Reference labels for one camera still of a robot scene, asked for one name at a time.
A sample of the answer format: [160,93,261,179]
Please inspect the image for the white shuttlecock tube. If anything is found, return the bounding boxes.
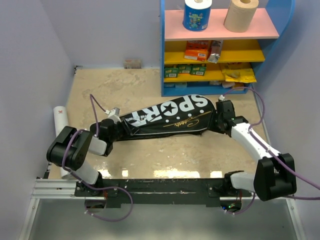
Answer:
[53,106,73,180]

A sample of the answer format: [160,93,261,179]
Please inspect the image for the green box middle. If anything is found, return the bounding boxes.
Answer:
[178,64,192,75]

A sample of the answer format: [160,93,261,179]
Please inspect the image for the blue shelf unit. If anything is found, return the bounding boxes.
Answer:
[159,0,296,97]

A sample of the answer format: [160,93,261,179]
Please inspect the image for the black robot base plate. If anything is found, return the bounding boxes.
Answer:
[74,178,251,208]

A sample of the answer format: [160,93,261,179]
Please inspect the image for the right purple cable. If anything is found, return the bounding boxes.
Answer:
[221,86,320,216]

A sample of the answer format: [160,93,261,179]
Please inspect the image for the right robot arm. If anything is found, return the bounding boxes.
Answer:
[214,100,297,201]

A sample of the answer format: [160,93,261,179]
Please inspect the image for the yellow snack bag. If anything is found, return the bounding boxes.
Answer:
[220,62,257,84]

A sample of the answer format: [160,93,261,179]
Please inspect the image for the aluminium rail frame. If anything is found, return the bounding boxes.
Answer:
[21,68,306,240]

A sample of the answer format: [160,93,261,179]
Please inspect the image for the orange snack box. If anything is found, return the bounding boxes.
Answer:
[184,40,209,62]

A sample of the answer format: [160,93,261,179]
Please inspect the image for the silver snack bag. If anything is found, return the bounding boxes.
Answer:
[207,40,224,64]

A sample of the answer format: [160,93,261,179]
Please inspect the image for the green box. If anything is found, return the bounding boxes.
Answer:
[190,63,207,76]
[178,64,192,75]
[164,65,179,78]

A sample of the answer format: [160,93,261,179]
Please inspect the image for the black sport racket bag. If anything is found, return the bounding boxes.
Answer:
[119,94,216,141]

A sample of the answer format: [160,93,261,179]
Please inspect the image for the small pink eraser box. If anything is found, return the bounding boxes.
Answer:
[123,59,142,69]

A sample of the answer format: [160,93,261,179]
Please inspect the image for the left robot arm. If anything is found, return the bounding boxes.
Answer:
[46,118,126,196]

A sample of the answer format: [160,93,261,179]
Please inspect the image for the brown paper towel roll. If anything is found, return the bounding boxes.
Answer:
[223,0,259,33]

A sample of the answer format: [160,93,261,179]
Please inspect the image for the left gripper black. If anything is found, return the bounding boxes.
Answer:
[109,117,139,143]

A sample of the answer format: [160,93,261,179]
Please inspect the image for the green box left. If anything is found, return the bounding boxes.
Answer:
[164,65,179,78]

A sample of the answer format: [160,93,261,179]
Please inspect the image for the blue wrapped paper roll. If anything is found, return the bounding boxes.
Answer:
[182,0,213,32]

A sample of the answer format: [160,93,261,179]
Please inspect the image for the green box right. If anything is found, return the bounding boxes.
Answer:
[190,63,207,76]

